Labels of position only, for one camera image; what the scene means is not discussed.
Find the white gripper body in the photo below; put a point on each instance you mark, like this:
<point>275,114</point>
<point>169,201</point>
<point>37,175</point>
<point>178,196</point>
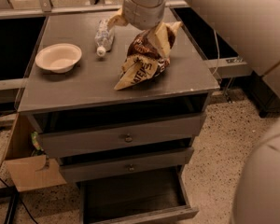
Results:
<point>144,15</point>

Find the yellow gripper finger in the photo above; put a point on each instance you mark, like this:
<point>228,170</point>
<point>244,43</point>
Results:
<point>117,20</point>
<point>158,38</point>

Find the brown chip bag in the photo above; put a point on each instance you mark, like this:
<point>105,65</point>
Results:
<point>143,62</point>

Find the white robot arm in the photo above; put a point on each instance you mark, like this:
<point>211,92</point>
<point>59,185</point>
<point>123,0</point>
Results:
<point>252,28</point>

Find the grey drawer cabinet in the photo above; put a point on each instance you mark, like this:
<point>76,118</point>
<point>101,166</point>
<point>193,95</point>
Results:
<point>88,90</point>

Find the grey top drawer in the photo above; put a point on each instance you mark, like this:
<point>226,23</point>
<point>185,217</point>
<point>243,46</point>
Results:
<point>69,137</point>

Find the grey drawer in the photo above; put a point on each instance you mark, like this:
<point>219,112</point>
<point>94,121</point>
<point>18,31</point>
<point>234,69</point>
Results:
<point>150,197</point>
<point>135,164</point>
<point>69,137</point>

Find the grey middle drawer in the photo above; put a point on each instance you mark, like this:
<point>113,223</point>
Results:
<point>135,164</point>

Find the grey bottom drawer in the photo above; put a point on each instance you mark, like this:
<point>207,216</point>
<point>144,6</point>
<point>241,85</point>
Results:
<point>150,197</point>

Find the clear plastic water bottle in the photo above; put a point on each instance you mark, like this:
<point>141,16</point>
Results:
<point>104,38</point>

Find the white paper bowl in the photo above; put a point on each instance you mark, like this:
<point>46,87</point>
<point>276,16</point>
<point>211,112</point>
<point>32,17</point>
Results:
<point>58,58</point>

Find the brown cardboard box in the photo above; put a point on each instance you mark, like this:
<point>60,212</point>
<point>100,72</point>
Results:
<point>29,172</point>

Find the metal frame rail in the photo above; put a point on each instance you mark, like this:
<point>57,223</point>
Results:
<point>53,6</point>

